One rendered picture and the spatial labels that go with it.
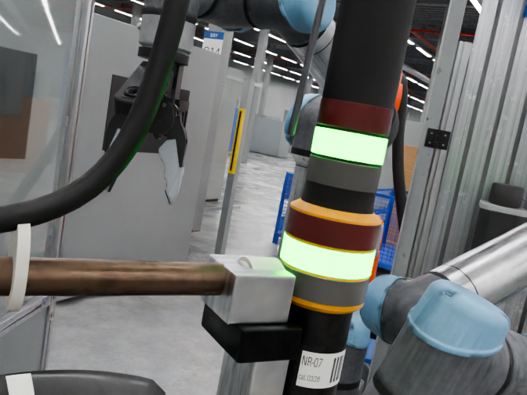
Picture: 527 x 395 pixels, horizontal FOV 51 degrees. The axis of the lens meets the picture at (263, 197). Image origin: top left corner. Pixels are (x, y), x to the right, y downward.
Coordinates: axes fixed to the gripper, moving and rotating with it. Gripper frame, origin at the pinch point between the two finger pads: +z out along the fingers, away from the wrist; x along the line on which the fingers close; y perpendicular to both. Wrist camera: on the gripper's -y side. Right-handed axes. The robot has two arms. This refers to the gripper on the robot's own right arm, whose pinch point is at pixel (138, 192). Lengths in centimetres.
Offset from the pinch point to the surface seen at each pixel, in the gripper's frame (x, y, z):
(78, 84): 45, 76, -13
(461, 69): -68, 129, -42
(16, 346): 45, 60, 58
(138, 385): -13.2, -35.4, 9.2
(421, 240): -67, 129, 20
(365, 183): -26, -52, -11
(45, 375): -7.4, -39.6, 7.7
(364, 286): -27, -52, -7
